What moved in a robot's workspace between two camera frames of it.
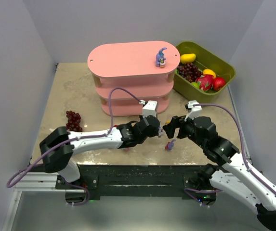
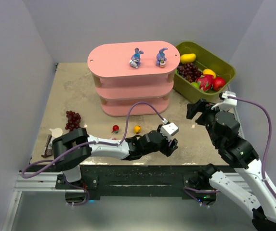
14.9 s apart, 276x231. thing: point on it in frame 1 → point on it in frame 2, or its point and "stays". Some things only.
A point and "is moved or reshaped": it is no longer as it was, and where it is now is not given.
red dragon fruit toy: x=205 y=81 stays
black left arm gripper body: x=155 y=128 → x=169 y=147
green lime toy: x=197 y=84 stays
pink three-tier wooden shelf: x=145 y=70 stays
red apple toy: x=218 y=83 stays
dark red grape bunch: x=74 y=119 stays
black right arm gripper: x=174 y=123 → x=201 y=111
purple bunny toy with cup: x=160 y=58 stays
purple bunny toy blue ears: x=160 y=132 is moved or reshaped
